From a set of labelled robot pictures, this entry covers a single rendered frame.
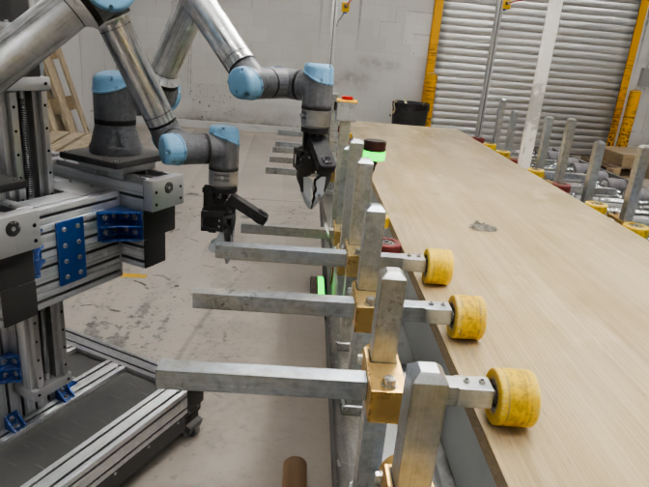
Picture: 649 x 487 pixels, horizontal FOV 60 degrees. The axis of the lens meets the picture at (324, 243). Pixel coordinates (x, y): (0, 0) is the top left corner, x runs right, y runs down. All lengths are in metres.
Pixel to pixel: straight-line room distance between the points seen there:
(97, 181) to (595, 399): 1.41
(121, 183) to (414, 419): 1.32
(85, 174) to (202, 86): 7.51
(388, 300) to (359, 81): 8.55
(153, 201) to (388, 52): 7.87
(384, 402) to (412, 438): 0.20
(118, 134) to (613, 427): 1.41
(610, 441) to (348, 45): 8.58
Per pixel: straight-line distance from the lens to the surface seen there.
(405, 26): 9.37
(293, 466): 2.00
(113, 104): 1.74
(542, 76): 2.99
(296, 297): 1.02
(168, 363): 0.82
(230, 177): 1.45
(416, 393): 0.56
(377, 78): 9.31
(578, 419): 0.95
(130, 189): 1.71
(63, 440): 1.97
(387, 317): 0.79
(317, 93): 1.42
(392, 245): 1.50
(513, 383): 0.84
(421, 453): 0.60
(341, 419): 1.16
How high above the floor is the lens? 1.39
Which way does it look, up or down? 19 degrees down
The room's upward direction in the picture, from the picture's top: 5 degrees clockwise
